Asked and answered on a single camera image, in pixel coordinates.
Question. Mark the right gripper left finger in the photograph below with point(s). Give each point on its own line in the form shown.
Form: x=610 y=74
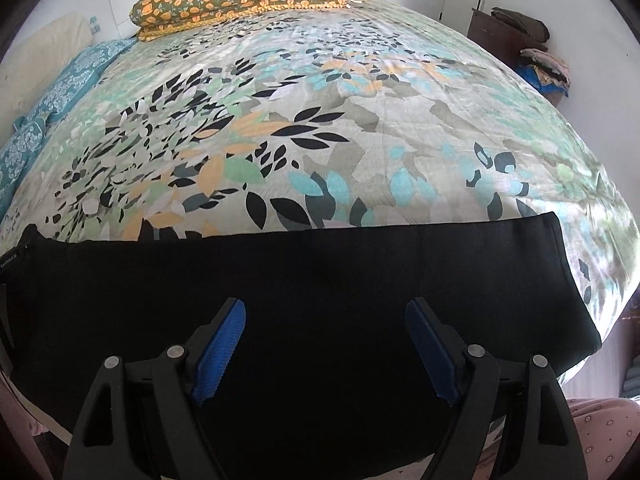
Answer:
x=141 y=420

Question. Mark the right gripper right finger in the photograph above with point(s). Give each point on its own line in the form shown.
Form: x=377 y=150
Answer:
x=539 y=440

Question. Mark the black pants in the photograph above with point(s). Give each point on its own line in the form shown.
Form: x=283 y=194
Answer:
x=325 y=382

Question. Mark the pink dotted pajama leg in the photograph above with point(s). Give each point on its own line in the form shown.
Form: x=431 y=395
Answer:
x=609 y=432

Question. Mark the teal damask pillow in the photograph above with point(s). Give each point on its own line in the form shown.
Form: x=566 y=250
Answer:
x=30 y=131

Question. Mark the floral leaf bedspread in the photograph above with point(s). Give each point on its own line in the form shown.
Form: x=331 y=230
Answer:
x=371 y=115

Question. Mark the pile of folded clothes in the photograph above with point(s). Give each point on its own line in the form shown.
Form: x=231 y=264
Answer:
x=545 y=71

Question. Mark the dark wooden dresser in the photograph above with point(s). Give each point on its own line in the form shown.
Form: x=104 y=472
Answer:
x=498 y=39

